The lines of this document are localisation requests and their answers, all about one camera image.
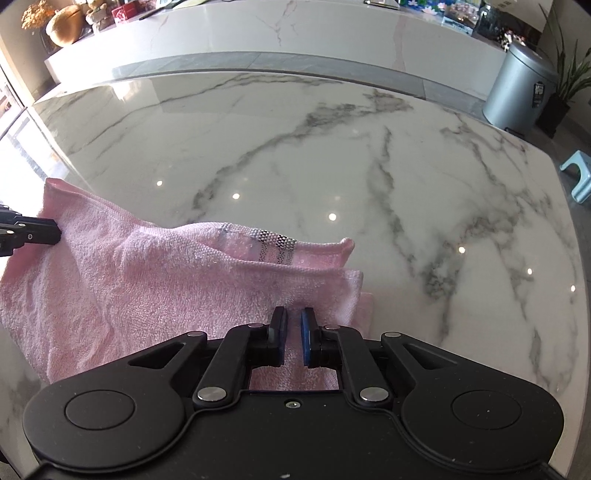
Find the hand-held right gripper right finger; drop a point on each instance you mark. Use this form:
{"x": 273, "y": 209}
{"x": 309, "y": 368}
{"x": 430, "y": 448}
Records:
{"x": 307, "y": 337}

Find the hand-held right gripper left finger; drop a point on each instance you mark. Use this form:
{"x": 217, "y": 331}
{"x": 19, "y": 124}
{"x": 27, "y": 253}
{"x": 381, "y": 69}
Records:
{"x": 279, "y": 332}

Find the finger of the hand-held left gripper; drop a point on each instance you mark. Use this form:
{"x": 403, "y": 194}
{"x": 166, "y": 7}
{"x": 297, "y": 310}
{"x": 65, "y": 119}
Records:
{"x": 39, "y": 230}

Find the pink towel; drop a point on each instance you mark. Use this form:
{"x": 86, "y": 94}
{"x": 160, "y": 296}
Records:
{"x": 138, "y": 286}

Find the brown gourd ornament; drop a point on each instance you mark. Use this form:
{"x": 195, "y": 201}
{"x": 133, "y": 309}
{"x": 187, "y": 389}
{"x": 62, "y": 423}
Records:
{"x": 67, "y": 25}

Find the dried flower bunch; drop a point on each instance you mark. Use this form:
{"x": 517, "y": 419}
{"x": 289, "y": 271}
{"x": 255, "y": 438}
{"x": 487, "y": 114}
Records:
{"x": 38, "y": 14}

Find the small plush figurines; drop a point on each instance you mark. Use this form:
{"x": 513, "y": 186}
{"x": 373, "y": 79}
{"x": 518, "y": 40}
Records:
{"x": 98, "y": 16}

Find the red box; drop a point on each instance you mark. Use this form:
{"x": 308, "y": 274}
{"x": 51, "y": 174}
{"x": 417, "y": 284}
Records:
{"x": 125, "y": 13}

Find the white marble tv cabinet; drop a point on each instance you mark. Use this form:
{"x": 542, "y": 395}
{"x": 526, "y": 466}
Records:
{"x": 231, "y": 32}

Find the light blue plastic stool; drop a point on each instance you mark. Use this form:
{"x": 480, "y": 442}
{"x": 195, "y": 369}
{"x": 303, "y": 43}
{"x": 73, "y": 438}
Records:
{"x": 577, "y": 170}

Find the grey pedal trash can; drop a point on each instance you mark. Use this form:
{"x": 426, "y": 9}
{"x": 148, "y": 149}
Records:
{"x": 517, "y": 92}

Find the acrylic photo display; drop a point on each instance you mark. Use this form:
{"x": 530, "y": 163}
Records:
{"x": 434, "y": 11}

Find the long-leaf potted plant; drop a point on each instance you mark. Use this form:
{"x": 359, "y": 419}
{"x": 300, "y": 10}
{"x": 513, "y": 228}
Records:
{"x": 561, "y": 92}

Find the small flower ornament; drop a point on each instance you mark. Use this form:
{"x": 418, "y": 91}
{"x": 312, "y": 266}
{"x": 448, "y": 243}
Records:
{"x": 512, "y": 39}

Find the dark glass vase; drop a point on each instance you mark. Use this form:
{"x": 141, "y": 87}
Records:
{"x": 490, "y": 21}

